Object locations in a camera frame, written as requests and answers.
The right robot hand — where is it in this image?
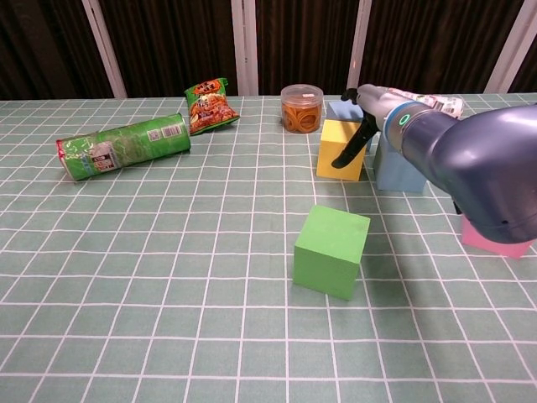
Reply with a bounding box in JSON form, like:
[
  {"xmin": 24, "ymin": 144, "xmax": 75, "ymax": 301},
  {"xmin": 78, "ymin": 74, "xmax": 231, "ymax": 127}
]
[{"xmin": 331, "ymin": 83, "xmax": 398, "ymax": 169}]

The yellow foam cube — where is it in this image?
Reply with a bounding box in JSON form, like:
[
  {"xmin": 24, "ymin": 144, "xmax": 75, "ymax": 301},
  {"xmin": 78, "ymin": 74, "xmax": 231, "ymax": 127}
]
[{"xmin": 315, "ymin": 118, "xmax": 370, "ymax": 182}]

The green foam cube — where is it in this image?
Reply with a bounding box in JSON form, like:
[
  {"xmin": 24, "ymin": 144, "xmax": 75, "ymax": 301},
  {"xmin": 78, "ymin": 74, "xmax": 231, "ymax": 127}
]
[{"xmin": 292, "ymin": 205, "xmax": 372, "ymax": 301}]

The pink foam cube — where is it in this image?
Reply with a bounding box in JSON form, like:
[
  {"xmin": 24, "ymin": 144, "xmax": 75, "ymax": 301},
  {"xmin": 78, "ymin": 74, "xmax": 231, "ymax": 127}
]
[{"xmin": 461, "ymin": 213, "xmax": 534, "ymax": 259}]

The white yellow-capped drink bottle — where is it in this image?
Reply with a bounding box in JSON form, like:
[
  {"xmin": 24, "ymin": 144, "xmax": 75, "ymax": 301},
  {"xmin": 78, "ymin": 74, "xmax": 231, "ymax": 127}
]
[{"xmin": 388, "ymin": 86, "xmax": 465, "ymax": 123}]

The clear jar of rubber bands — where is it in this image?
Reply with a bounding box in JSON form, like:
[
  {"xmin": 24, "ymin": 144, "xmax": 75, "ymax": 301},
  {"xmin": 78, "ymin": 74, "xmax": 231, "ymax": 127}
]
[{"xmin": 280, "ymin": 83, "xmax": 325, "ymax": 135}]

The green orange snack bag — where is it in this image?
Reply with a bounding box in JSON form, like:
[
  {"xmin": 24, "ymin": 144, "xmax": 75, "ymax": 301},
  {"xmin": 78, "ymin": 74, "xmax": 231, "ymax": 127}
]
[{"xmin": 185, "ymin": 76, "xmax": 241, "ymax": 136}]

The dark brown curtain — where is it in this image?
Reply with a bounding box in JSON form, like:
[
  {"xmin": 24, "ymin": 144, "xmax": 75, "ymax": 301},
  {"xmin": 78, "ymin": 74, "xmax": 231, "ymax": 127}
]
[{"xmin": 0, "ymin": 0, "xmax": 537, "ymax": 101}]

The green potato chip can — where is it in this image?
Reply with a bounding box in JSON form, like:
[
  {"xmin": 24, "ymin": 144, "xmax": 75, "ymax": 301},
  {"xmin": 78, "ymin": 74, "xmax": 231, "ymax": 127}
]
[{"xmin": 55, "ymin": 113, "xmax": 192, "ymax": 182}]

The green checked tablecloth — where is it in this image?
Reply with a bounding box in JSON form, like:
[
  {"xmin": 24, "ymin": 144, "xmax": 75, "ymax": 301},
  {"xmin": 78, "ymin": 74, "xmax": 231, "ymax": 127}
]
[{"xmin": 0, "ymin": 92, "xmax": 537, "ymax": 403}]

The white metal frame post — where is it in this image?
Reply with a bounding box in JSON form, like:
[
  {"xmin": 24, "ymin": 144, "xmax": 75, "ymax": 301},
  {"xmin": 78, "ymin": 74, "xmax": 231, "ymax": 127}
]
[
  {"xmin": 231, "ymin": 0, "xmax": 260, "ymax": 97},
  {"xmin": 347, "ymin": 0, "xmax": 373, "ymax": 97},
  {"xmin": 486, "ymin": 0, "xmax": 537, "ymax": 94},
  {"xmin": 81, "ymin": 0, "xmax": 128, "ymax": 99}
]

